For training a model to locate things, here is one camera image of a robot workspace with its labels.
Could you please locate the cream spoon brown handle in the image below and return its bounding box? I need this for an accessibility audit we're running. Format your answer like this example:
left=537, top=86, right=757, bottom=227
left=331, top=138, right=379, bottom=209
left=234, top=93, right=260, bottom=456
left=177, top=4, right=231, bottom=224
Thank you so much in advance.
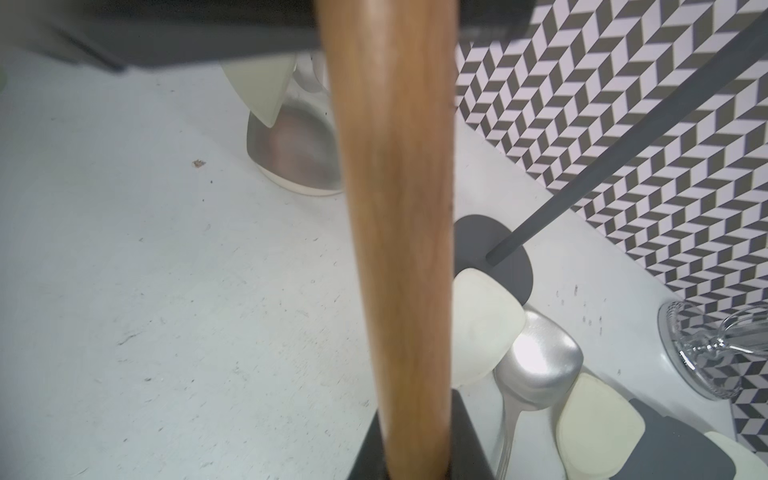
left=451, top=268, right=526, bottom=388

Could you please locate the cream spatula wooden handle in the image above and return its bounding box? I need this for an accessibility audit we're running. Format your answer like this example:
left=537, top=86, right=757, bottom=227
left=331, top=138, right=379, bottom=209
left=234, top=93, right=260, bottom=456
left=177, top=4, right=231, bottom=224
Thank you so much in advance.
left=705, top=431, right=768, bottom=480

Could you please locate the grey turner mint handle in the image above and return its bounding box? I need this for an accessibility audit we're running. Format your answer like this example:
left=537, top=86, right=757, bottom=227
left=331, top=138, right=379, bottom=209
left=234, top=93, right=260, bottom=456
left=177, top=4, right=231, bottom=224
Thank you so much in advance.
left=612, top=398, right=736, bottom=480

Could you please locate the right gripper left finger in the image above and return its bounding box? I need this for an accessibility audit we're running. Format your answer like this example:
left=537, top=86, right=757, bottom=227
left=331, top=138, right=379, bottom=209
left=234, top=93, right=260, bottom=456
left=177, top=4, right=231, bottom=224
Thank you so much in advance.
left=347, top=411, right=389, bottom=480

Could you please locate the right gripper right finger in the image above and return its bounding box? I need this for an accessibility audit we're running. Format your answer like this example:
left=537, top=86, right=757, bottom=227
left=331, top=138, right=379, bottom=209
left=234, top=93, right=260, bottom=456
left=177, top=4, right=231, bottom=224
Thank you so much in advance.
left=448, top=389, right=495, bottom=480

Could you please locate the cream spatula light wood handle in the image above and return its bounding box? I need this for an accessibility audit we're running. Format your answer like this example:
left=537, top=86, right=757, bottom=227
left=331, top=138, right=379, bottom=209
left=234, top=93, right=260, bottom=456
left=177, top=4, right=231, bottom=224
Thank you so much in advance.
left=315, top=1, right=458, bottom=479

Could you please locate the dark grey utensil rack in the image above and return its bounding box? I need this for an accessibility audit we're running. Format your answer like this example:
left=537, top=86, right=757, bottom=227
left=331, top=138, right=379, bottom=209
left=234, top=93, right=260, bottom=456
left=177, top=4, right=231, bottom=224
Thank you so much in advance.
left=454, top=12, right=767, bottom=304

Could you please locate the cream utensil rack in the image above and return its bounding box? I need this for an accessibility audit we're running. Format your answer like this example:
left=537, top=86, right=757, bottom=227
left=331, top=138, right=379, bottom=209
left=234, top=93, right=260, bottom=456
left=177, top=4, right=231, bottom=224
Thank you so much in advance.
left=246, top=51, right=343, bottom=197

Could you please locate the cream slotted turner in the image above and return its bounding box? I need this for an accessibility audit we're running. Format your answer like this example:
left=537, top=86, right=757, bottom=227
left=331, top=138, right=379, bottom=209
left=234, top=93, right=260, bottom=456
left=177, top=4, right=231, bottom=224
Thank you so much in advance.
left=221, top=54, right=296, bottom=128

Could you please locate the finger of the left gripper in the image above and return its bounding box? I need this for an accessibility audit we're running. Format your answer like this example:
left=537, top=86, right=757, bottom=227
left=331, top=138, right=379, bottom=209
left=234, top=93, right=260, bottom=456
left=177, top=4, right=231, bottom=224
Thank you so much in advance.
left=1, top=1, right=534, bottom=72

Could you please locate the cream turner mint handle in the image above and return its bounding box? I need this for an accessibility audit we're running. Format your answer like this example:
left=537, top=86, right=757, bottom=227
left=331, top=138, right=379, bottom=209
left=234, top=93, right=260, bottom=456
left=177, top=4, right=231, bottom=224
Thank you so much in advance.
left=555, top=373, right=645, bottom=479

